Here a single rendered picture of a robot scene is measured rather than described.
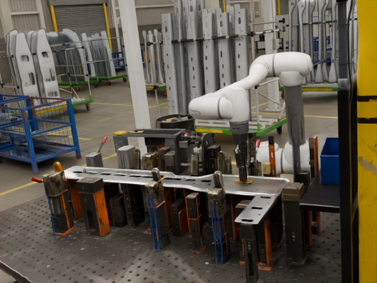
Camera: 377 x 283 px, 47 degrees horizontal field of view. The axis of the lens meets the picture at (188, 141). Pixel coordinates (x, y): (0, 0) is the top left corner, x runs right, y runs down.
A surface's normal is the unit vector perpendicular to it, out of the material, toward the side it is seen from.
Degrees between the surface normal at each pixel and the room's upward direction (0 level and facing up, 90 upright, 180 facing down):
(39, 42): 86
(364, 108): 90
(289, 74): 107
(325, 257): 0
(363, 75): 89
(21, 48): 86
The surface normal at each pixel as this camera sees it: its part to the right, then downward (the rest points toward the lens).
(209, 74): -0.61, 0.20
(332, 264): -0.11, -0.96
